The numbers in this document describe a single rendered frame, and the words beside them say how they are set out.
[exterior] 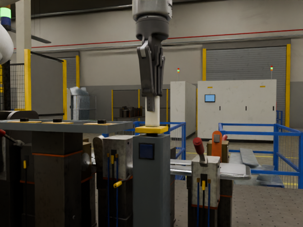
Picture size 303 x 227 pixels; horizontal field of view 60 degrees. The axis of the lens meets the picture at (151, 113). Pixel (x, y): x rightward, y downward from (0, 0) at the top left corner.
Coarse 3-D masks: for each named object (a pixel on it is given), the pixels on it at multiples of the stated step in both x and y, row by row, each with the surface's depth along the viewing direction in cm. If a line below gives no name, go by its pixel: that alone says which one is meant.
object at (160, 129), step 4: (136, 128) 58; (140, 128) 57; (144, 128) 57; (148, 128) 57; (152, 128) 57; (156, 128) 56; (160, 128) 56; (164, 128) 58; (136, 132) 58; (140, 132) 58; (144, 132) 57; (148, 132) 57; (152, 132) 57; (156, 132) 56; (160, 132) 56
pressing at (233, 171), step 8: (176, 160) 99; (184, 160) 99; (176, 168) 86; (184, 168) 86; (224, 168) 86; (232, 168) 86; (240, 168) 86; (248, 168) 88; (224, 176) 78; (232, 176) 77; (240, 176) 77; (248, 176) 78
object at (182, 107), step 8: (176, 88) 884; (184, 88) 875; (192, 88) 1013; (176, 96) 884; (184, 96) 876; (192, 96) 1015; (176, 104) 885; (184, 104) 877; (192, 104) 1017; (176, 112) 886; (184, 112) 878; (192, 112) 1019; (176, 120) 887; (184, 120) 878; (192, 120) 1021; (192, 128) 1023; (176, 136) 889
